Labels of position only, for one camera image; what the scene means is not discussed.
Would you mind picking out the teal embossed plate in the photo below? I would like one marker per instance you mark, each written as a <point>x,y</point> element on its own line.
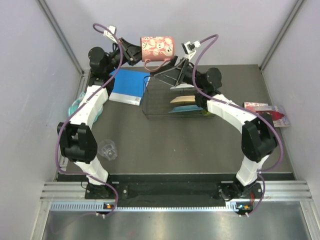
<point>185,108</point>

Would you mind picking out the peach bird plate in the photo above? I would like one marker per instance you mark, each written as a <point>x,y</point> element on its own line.
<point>183,99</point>

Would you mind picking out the teal cat-ear headphones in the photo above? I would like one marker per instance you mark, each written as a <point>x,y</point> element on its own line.
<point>76,104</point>

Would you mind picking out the grey wire dish rack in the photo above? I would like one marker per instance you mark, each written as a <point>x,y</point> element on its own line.
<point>156,102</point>

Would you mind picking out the clear plastic cup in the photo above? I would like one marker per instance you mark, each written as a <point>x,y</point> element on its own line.
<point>107,149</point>

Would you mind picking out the red illustrated book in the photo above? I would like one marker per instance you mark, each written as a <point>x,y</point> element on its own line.
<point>278,114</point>

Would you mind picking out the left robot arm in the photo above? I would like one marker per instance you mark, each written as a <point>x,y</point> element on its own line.
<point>76,141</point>

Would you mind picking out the blue folder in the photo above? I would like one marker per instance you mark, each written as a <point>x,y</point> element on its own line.
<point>129,87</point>

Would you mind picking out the red translucent mug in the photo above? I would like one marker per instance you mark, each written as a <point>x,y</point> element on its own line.
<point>157,49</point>

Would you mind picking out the aluminium front rail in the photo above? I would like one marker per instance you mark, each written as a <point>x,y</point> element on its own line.
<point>70,196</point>

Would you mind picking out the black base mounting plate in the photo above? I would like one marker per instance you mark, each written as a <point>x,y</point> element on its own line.
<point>160,191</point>

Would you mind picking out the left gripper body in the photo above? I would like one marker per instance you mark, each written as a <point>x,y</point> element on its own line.
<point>128,56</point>

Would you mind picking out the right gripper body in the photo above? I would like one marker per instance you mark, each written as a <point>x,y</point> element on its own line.
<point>185,74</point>

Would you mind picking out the white watermelon plate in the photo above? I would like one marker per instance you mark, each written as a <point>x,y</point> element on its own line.
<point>182,86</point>

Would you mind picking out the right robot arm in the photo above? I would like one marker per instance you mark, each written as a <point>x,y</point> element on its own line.
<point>257,138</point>

